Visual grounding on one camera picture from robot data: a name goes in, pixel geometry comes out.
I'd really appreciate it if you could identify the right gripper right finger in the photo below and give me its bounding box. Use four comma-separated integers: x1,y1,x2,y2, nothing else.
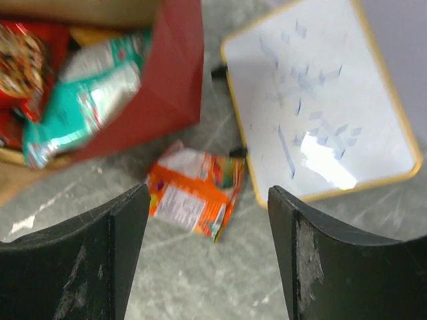
268,186,426,319

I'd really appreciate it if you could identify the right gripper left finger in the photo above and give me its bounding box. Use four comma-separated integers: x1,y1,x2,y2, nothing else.
1,184,150,319

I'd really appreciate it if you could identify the orange white snack pack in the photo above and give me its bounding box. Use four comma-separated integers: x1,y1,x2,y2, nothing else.
145,141,246,242

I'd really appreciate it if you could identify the teal snack pouch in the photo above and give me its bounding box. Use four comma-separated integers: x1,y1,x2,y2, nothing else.
23,29,151,169

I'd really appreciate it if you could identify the red brown paper bag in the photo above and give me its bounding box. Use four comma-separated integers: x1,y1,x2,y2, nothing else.
1,1,204,203

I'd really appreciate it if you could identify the small red snack bag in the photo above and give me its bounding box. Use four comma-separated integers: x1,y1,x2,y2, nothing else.
1,20,70,123

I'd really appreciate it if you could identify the red Doritos chips bag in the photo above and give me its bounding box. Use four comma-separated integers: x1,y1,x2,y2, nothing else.
0,110,24,150

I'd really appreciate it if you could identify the small whiteboard with writing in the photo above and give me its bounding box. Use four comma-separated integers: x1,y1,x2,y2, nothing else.
221,1,422,206

